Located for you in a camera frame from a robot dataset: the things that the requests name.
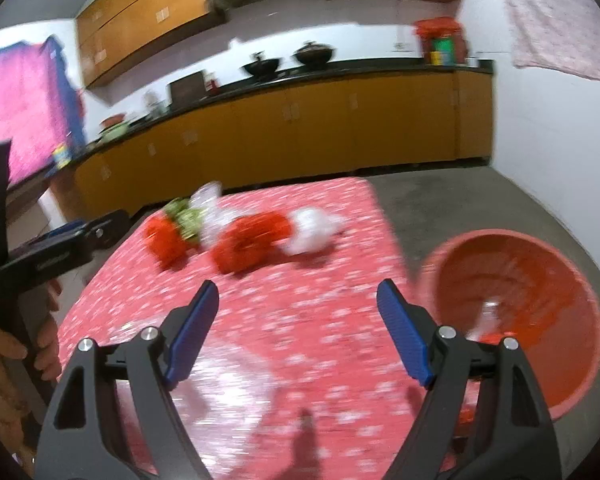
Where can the jar under clear bag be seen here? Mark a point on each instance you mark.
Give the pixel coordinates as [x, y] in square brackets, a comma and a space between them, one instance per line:
[156, 102]

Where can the dark cutting board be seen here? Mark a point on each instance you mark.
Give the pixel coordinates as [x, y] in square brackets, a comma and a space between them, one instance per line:
[186, 90]

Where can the black kitchen countertop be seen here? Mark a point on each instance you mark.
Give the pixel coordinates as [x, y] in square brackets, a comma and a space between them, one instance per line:
[330, 72]

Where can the black pot with lid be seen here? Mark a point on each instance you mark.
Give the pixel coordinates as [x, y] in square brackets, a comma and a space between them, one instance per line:
[314, 55]

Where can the red basin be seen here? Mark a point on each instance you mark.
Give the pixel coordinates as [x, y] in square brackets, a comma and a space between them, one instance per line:
[112, 121]

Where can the yellow-green packet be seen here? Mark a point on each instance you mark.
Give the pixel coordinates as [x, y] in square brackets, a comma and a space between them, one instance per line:
[182, 216]

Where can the red floral tablecloth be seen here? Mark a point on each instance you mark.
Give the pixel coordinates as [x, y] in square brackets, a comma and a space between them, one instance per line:
[290, 320]

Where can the small red bottle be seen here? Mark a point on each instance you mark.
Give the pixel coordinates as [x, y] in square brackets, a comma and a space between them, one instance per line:
[211, 82]

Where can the pink floral hanging sheet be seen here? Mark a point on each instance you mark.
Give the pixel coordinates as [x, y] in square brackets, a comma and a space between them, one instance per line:
[555, 15]

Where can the person's left forearm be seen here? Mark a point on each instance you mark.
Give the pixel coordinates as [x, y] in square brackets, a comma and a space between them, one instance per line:
[0, 400]

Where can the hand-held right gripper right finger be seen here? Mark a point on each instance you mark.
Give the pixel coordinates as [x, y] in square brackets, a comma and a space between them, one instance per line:
[405, 335]

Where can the orange base cabinets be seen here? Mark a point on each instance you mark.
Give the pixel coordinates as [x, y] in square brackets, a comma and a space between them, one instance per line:
[305, 125]

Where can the pink cloth with blue edge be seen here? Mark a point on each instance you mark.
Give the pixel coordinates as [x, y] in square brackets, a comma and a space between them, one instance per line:
[20, 105]

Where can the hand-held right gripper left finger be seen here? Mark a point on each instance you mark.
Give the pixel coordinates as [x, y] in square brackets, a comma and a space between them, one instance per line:
[195, 330]

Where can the green carton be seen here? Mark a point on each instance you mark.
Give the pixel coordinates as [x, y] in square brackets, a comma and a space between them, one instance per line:
[442, 50]

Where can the white plastic bag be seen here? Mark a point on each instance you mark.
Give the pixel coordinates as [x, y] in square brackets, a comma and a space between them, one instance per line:
[310, 232]

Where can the colourful small packet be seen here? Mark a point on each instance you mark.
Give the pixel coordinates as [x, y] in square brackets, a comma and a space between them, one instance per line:
[61, 156]

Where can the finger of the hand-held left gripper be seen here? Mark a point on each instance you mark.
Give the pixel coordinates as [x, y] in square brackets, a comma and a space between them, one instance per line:
[55, 255]

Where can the black wok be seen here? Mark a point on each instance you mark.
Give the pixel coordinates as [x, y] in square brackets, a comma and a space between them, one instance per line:
[261, 66]

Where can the red plastic basket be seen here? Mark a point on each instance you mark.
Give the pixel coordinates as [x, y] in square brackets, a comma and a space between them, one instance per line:
[580, 360]

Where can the green basin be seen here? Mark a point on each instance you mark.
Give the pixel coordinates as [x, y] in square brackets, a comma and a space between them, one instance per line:
[115, 132]

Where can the clear crinkled plastic bag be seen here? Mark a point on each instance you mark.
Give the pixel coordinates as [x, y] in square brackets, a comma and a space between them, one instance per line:
[207, 207]

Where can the orange wall cabinets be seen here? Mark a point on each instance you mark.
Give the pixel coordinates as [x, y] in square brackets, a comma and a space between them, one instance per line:
[145, 15]

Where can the person's left hand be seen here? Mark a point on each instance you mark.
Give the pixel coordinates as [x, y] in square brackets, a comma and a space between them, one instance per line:
[47, 355]

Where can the red thermos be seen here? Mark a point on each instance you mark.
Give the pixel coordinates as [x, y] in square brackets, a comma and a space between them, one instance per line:
[460, 50]

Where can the wall socket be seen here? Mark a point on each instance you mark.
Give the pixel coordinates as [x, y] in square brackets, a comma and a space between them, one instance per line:
[401, 47]

